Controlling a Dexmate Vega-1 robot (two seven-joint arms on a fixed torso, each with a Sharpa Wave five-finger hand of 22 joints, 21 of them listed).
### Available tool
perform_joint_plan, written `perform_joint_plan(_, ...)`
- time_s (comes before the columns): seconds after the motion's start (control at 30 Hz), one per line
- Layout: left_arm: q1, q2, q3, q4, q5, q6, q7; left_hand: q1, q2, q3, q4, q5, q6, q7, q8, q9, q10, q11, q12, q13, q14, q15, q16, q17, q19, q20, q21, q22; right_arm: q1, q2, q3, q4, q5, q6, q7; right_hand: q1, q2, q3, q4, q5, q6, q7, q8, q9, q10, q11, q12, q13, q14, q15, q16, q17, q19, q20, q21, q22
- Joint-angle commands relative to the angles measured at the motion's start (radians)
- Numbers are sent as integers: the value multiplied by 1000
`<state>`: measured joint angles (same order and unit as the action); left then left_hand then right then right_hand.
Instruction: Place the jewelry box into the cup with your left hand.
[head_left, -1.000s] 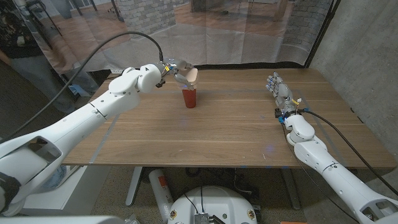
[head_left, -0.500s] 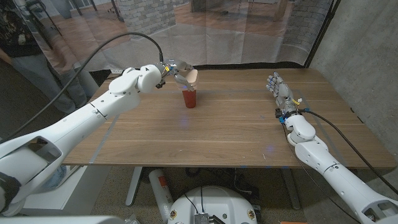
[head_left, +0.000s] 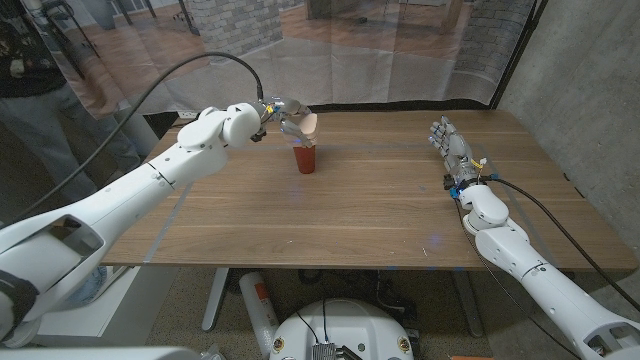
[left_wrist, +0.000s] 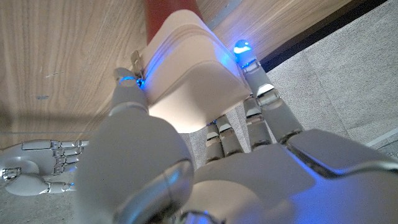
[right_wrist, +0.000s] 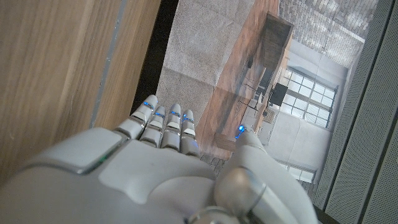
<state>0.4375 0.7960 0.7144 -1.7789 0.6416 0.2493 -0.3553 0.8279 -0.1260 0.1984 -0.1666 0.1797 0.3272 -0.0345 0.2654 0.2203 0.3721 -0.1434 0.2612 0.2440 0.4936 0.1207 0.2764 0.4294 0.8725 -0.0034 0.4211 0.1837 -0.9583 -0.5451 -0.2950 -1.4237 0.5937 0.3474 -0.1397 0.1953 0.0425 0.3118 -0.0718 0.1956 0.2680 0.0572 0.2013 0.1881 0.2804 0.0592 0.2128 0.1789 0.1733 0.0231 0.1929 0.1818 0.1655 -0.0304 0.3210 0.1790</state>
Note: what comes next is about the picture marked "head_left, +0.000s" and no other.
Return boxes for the seated person in blue jeans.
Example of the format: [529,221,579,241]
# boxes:
[0,264,109,350]

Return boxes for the printed room backdrop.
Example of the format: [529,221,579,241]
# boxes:
[19,0,539,119]

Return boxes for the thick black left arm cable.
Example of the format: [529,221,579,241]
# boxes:
[14,51,265,226]

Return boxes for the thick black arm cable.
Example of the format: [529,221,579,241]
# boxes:
[487,177,640,311]
[14,51,265,226]

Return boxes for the white table leg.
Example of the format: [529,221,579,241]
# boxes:
[452,269,485,339]
[201,267,230,333]

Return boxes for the white round robot torso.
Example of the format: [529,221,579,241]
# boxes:
[269,298,415,360]

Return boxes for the black backdrop stand pole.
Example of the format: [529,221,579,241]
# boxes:
[489,0,549,110]

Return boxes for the white cylinder with orange label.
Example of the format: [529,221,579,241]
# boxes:
[238,271,281,359]

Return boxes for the standing person in black shirt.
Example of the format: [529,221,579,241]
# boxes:
[0,0,141,201]

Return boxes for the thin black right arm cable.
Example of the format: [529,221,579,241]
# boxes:
[454,199,584,360]

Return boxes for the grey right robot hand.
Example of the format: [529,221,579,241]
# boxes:
[428,115,486,191]

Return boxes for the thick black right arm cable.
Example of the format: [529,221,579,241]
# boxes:
[487,177,640,311]

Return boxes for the red plastic cup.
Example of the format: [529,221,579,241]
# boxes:
[292,142,318,175]

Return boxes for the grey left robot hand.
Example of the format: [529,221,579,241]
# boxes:
[257,97,317,149]

